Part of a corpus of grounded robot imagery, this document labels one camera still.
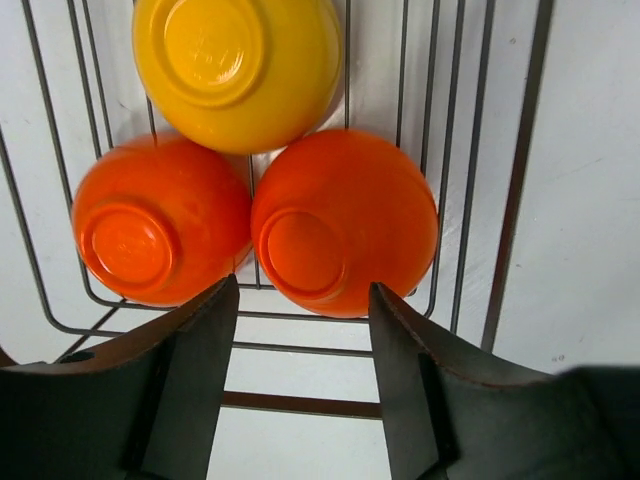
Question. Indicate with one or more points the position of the red-orange bowl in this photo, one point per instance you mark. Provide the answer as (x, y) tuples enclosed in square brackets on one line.
[(337, 211), (159, 219)]

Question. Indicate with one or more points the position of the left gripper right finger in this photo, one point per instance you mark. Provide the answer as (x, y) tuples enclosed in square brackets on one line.
[(453, 411)]

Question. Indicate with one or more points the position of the wire dish rack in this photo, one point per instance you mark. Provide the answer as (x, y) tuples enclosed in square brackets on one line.
[(443, 80)]

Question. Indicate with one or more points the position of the yellow-orange bowl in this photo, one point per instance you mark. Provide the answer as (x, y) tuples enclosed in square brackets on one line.
[(240, 77)]

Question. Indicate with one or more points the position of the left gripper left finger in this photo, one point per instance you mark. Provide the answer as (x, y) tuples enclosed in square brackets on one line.
[(143, 405)]

